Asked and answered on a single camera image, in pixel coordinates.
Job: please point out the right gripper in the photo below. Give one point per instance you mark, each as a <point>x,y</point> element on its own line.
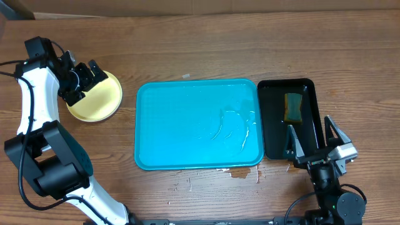
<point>291,150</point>

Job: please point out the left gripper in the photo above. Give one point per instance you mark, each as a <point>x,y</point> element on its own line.
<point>82,69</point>

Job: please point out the light green plate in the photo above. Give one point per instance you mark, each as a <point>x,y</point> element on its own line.
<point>101,102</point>

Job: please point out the green and yellow sponge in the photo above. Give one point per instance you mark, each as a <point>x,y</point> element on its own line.
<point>292,108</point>

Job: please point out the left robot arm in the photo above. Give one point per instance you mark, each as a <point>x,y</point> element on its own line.
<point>53,168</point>

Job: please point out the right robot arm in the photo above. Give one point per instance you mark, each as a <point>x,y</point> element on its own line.
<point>338,203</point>

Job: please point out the black rectangular water tray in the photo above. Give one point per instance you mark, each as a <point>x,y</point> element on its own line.
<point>271,103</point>

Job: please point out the teal plastic tray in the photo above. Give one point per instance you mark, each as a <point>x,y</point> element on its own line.
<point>201,124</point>

